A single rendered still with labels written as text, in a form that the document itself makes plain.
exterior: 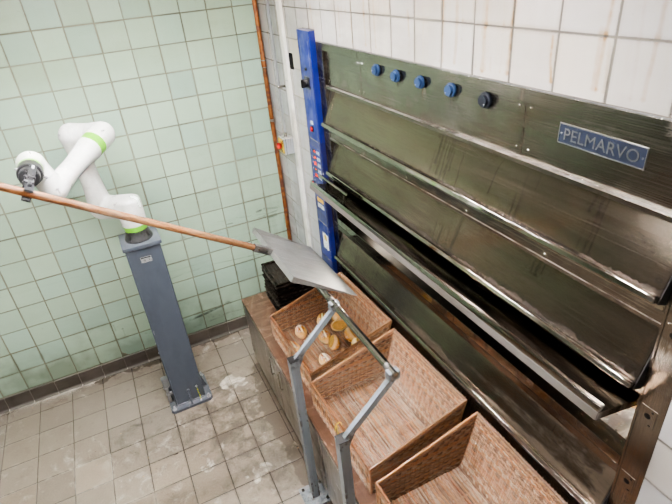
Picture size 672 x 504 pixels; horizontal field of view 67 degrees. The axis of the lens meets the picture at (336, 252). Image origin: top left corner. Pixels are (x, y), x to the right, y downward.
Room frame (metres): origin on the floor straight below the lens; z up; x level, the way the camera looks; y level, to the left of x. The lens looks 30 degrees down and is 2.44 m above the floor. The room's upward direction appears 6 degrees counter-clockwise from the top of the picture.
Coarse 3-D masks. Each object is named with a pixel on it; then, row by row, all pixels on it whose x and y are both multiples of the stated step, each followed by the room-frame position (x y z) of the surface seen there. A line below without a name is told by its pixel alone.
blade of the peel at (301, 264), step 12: (264, 240) 2.16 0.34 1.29; (276, 240) 2.31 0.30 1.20; (288, 240) 2.38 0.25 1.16; (276, 252) 2.12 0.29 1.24; (288, 252) 2.19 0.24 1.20; (300, 252) 2.26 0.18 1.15; (312, 252) 2.33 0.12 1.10; (288, 264) 2.01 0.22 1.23; (300, 264) 2.07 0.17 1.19; (312, 264) 2.14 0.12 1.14; (324, 264) 2.20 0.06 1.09; (288, 276) 1.84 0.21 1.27; (300, 276) 1.91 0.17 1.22; (312, 276) 1.96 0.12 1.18; (324, 276) 2.02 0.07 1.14; (336, 276) 2.09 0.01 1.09; (324, 288) 1.86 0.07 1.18; (336, 288) 1.92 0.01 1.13; (348, 288) 1.98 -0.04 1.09
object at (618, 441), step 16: (352, 224) 2.45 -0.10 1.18; (368, 240) 2.26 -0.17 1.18; (384, 256) 2.08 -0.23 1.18; (400, 272) 1.94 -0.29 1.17; (416, 288) 1.82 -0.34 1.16; (432, 288) 1.78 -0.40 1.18; (432, 304) 1.71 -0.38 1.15; (448, 304) 1.66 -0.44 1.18; (464, 320) 1.54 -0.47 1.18; (480, 336) 1.44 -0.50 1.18; (496, 352) 1.35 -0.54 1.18; (512, 368) 1.28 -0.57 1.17; (528, 368) 1.26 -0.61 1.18; (528, 384) 1.21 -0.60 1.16; (544, 384) 1.18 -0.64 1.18; (544, 400) 1.14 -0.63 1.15; (560, 400) 1.11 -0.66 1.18; (576, 416) 1.04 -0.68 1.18; (592, 432) 0.98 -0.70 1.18; (608, 432) 0.97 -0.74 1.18; (608, 448) 0.93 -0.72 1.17
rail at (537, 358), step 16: (368, 224) 1.92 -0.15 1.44; (384, 240) 1.78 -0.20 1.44; (432, 272) 1.51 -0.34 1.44; (448, 288) 1.40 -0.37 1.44; (464, 304) 1.31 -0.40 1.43; (512, 336) 1.13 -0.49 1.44; (528, 352) 1.06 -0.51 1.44; (544, 368) 1.00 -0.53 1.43; (576, 384) 0.92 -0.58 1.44; (592, 400) 0.87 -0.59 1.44
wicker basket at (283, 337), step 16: (288, 304) 2.35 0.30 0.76; (304, 304) 2.39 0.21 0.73; (352, 304) 2.32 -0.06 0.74; (368, 304) 2.19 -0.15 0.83; (272, 320) 2.26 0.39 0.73; (288, 320) 2.34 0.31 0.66; (304, 320) 2.38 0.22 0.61; (368, 320) 2.15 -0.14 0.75; (384, 320) 2.05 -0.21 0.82; (288, 336) 2.28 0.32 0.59; (368, 336) 1.95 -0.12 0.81; (288, 352) 2.09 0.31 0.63; (320, 352) 2.12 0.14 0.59; (336, 352) 2.10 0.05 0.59; (352, 352) 1.91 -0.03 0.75; (304, 368) 1.88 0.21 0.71; (320, 368) 1.83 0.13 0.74
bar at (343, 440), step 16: (320, 288) 1.87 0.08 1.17; (336, 304) 1.74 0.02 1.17; (352, 320) 1.62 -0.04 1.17; (304, 352) 1.69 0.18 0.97; (384, 368) 1.34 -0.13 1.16; (384, 384) 1.30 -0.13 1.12; (304, 400) 1.66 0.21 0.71; (304, 416) 1.66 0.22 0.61; (304, 432) 1.65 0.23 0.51; (352, 432) 1.24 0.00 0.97; (304, 448) 1.65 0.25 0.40; (336, 448) 1.24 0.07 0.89; (320, 480) 1.75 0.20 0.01; (352, 480) 1.22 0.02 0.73; (304, 496) 1.67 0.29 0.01; (320, 496) 1.66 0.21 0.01; (352, 496) 1.22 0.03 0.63
